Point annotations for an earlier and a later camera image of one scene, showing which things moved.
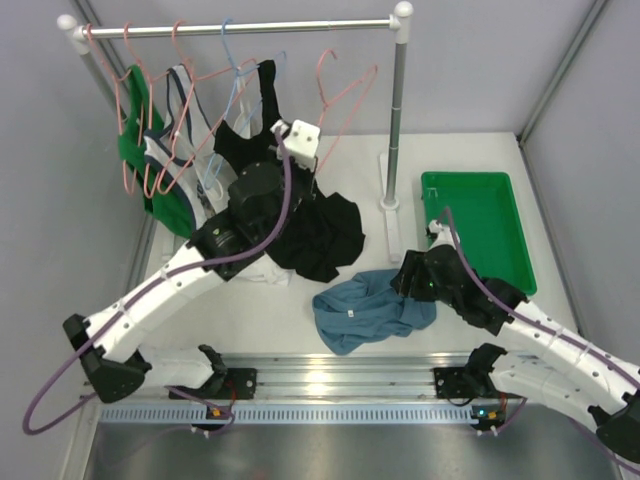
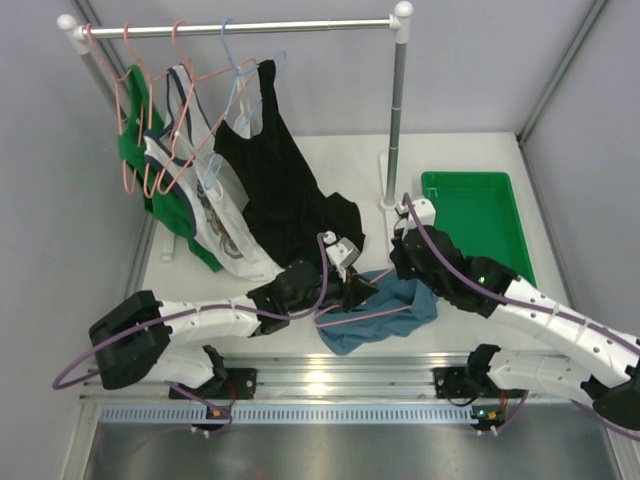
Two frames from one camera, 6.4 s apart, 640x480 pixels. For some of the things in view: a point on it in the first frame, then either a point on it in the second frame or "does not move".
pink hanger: x=327 y=103 → x=362 y=318
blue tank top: x=367 y=310 does not move
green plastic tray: x=486 y=215 does not move
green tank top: x=163 y=209 does not move
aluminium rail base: x=304 y=377 does not move
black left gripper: x=304 y=185 → x=347 y=291
